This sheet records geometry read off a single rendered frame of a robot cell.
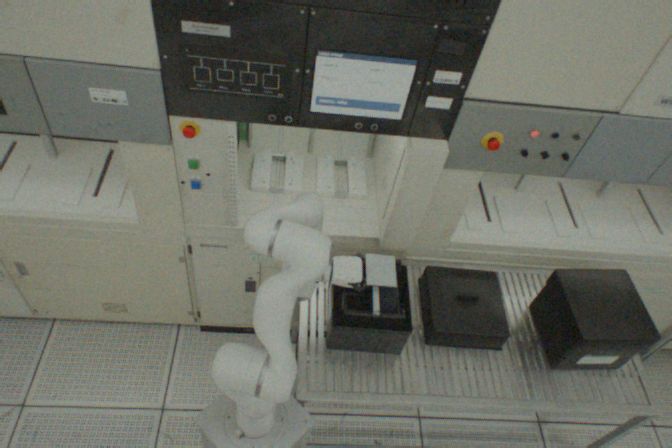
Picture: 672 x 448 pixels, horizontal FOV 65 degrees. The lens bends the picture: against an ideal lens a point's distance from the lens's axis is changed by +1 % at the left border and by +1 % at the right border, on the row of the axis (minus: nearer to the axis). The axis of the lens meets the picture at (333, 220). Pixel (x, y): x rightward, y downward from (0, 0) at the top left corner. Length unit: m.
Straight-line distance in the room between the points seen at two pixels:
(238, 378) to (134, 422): 1.29
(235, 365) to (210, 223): 0.79
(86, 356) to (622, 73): 2.49
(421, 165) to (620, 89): 0.62
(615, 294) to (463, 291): 0.52
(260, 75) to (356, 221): 0.82
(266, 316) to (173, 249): 0.97
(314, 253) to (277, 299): 0.16
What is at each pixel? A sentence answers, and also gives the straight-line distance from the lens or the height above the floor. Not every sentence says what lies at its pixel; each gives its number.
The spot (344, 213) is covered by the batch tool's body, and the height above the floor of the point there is 0.87.
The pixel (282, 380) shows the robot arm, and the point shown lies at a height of 1.19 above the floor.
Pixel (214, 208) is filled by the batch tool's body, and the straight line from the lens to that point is 2.01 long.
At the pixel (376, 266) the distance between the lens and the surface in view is 1.75.
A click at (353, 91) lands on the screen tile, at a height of 1.56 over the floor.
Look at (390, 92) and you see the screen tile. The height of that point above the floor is 1.57.
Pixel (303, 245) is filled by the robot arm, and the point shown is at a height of 1.50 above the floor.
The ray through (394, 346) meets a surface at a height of 0.82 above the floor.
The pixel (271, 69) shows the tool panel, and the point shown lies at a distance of 1.56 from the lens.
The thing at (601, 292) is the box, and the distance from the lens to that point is 2.13.
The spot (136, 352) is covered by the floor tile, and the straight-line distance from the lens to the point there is 2.82.
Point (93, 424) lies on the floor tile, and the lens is 2.73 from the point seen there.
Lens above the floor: 2.49
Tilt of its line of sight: 50 degrees down
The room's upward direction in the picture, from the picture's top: 11 degrees clockwise
